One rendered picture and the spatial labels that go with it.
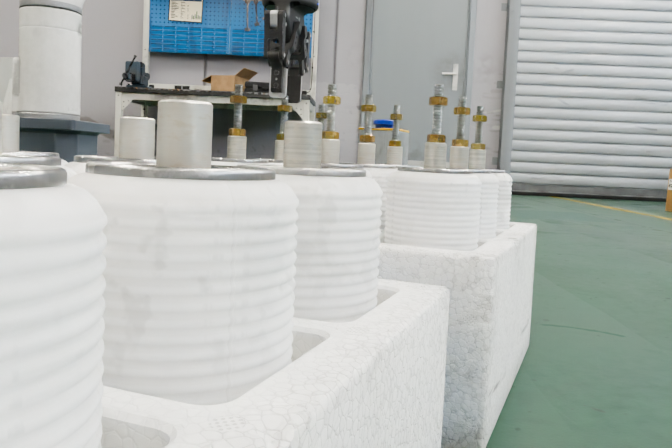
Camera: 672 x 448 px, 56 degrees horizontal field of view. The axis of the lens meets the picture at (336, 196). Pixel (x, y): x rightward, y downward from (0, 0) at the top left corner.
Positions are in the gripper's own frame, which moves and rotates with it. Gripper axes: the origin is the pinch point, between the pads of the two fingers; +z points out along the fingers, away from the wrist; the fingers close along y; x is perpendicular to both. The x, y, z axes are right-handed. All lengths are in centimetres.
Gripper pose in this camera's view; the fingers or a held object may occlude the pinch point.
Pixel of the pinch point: (285, 90)
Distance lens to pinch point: 86.6
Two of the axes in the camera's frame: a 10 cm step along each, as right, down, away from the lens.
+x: -9.8, -0.7, 2.1
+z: -0.6, 10.0, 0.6
